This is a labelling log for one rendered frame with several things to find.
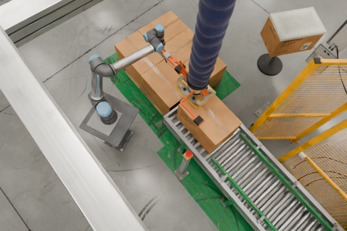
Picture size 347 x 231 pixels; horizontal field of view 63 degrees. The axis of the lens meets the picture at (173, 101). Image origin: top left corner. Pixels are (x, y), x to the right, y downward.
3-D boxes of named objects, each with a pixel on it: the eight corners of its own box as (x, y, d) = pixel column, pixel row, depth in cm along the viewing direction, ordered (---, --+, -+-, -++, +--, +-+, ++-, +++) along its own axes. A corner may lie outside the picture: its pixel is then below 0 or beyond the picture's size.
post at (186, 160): (185, 172, 377) (193, 154, 285) (181, 176, 375) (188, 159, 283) (182, 168, 379) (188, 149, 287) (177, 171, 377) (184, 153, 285)
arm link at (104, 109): (104, 122, 307) (100, 117, 291) (96, 111, 312) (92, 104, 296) (116, 115, 310) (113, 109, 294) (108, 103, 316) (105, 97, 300)
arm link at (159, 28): (152, 25, 274) (160, 21, 277) (152, 33, 286) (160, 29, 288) (157, 32, 271) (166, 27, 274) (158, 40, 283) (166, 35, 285)
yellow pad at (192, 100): (203, 103, 298) (204, 101, 294) (196, 109, 295) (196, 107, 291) (181, 81, 308) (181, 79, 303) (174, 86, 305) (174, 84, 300)
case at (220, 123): (233, 133, 344) (242, 122, 307) (209, 154, 332) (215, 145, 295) (200, 98, 361) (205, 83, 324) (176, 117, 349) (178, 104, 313)
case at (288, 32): (270, 57, 382) (281, 39, 346) (259, 33, 398) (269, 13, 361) (311, 49, 390) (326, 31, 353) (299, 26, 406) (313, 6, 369)
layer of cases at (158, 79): (221, 79, 419) (227, 65, 383) (168, 119, 391) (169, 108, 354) (169, 27, 454) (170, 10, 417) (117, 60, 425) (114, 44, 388)
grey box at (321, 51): (323, 72, 276) (341, 55, 249) (319, 75, 275) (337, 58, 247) (307, 58, 282) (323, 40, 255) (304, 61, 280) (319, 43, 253)
